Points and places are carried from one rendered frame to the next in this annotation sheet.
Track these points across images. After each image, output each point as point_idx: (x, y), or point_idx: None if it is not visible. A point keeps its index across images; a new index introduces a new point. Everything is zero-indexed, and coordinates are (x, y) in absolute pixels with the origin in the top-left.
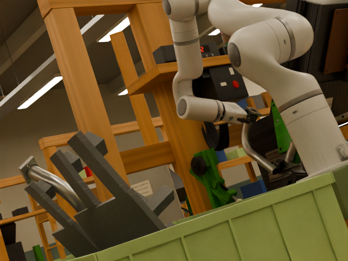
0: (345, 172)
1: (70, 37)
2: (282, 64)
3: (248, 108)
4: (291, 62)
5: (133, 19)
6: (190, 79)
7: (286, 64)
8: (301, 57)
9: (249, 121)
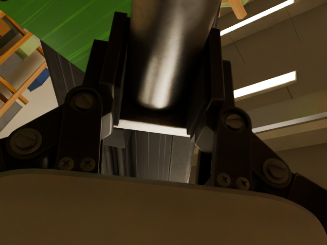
0: None
1: None
2: (166, 143)
3: (173, 134)
4: (107, 166)
5: None
6: None
7: (122, 164)
8: (103, 157)
9: (104, 56)
